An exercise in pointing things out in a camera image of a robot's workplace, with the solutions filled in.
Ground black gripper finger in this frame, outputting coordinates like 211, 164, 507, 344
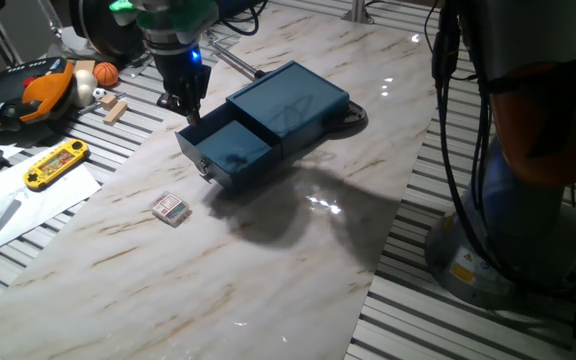
156, 92, 188, 117
185, 102, 203, 128

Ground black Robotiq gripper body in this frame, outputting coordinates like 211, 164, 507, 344
151, 42, 213, 112

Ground blue sliding drawer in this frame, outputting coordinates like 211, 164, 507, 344
174, 102, 285, 195

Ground blue drawer box housing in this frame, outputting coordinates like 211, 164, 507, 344
225, 60, 352, 160

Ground long wooden block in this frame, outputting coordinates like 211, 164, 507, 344
102, 100, 129, 126

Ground grey metal rod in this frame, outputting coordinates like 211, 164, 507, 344
205, 30, 268, 81

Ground green printed wrist adapter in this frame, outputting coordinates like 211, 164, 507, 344
109, 0, 220, 33

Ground orange mini basketball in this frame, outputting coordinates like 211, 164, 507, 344
92, 61, 120, 88

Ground white ball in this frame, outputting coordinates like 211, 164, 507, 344
70, 68, 99, 109

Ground yellow handheld game console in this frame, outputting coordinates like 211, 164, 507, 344
22, 139, 91, 192

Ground orange black teach pendant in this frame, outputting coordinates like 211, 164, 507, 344
0, 56, 77, 135

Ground plain white paper sheet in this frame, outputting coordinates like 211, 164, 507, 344
0, 144, 103, 264

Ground white marble pattern mat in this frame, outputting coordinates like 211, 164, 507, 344
0, 9, 439, 360

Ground aluminium frame post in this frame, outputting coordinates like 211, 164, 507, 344
340, 0, 375, 25

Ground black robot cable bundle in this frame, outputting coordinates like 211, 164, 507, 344
425, 0, 499, 271

